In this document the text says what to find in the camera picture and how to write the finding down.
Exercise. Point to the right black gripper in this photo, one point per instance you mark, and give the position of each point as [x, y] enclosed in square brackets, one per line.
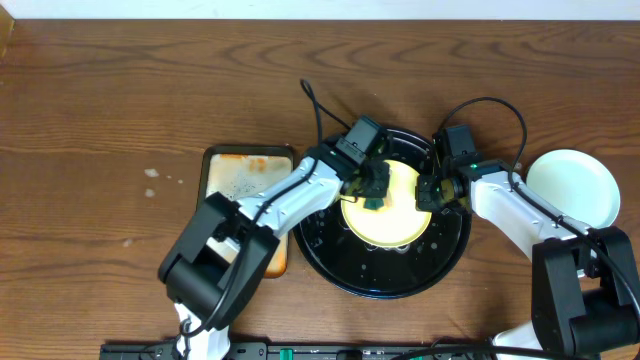
[424, 201]

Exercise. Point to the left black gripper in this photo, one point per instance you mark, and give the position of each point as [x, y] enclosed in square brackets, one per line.
[376, 179]

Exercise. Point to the green and yellow sponge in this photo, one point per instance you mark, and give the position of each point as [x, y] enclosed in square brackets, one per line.
[373, 204]

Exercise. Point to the yellow plate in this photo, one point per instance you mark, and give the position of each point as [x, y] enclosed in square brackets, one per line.
[397, 222]

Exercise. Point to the mint plate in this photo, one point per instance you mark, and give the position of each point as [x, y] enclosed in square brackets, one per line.
[578, 185]

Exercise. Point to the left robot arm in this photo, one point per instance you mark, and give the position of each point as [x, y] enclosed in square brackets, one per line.
[216, 264]

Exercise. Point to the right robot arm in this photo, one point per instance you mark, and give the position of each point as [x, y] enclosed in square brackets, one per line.
[585, 283]

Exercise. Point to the round black tray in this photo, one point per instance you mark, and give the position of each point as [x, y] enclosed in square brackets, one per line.
[355, 266]

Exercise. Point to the rectangular soapy black tray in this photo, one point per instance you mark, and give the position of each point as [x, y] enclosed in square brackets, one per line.
[238, 171]

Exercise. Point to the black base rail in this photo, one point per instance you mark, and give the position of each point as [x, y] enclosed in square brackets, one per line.
[256, 351]

